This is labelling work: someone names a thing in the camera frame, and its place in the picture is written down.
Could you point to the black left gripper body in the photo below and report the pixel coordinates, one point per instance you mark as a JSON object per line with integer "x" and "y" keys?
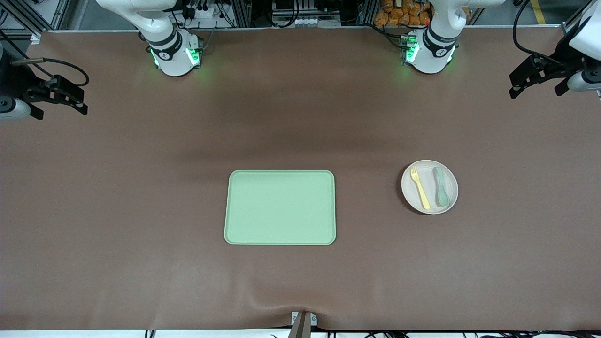
{"x": 557, "y": 64}

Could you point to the green plastic spoon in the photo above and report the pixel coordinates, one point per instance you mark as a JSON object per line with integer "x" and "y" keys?
{"x": 442, "y": 197}

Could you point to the yellow plastic fork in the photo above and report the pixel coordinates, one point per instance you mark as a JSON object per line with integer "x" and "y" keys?
{"x": 420, "y": 190}

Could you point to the beige round plate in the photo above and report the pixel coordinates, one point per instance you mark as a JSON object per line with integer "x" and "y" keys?
{"x": 409, "y": 192}

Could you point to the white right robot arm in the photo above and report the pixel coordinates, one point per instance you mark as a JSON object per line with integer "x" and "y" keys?
{"x": 173, "y": 56}

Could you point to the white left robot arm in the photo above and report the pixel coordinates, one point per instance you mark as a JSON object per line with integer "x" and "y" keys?
{"x": 434, "y": 51}

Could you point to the orange toy bread pile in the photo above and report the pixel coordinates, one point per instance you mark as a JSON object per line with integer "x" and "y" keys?
{"x": 399, "y": 16}

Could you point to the brown table cover mat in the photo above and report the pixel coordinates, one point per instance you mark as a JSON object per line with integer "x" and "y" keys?
{"x": 141, "y": 234}

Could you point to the white power strip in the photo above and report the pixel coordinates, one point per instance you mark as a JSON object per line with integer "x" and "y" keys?
{"x": 204, "y": 11}

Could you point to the white terminal block row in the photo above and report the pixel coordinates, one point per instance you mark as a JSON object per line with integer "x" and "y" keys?
{"x": 305, "y": 22}

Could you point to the light green rectangular tray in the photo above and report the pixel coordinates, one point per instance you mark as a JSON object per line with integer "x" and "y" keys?
{"x": 281, "y": 206}

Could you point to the aluminium corner frame rail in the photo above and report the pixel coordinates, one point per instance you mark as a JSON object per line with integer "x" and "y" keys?
{"x": 569, "y": 29}

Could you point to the aluminium frame beam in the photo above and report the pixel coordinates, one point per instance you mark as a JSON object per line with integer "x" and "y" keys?
{"x": 60, "y": 11}

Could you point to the aluminium frame post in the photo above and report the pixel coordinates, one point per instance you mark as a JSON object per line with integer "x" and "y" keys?
{"x": 244, "y": 14}
{"x": 371, "y": 11}

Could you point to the grey metal clamp bracket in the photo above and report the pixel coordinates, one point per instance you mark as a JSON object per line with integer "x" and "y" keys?
{"x": 313, "y": 320}

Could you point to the brown camera stand pole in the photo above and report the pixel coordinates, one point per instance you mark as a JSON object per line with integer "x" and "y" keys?
{"x": 300, "y": 328}

